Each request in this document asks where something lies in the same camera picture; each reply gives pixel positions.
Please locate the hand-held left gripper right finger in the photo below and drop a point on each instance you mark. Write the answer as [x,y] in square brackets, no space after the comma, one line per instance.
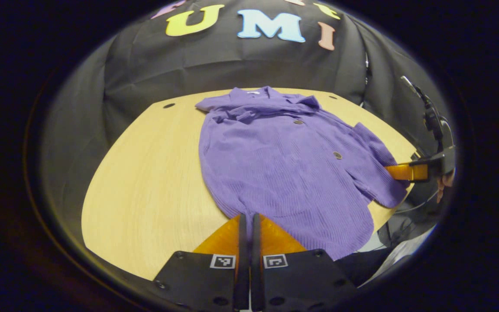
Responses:
[256,281]

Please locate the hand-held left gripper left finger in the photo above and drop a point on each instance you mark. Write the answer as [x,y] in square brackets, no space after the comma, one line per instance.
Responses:
[243,281]

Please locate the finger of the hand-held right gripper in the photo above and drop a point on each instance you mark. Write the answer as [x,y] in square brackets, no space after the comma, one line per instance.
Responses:
[405,172]

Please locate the purple button shirt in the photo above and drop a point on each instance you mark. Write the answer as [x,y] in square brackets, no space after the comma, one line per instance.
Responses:
[275,173]

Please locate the person's white garment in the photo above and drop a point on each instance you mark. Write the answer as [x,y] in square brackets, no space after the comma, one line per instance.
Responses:
[405,255]

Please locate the black backdrop cloth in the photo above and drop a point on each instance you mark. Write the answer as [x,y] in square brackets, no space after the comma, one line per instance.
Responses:
[145,73]

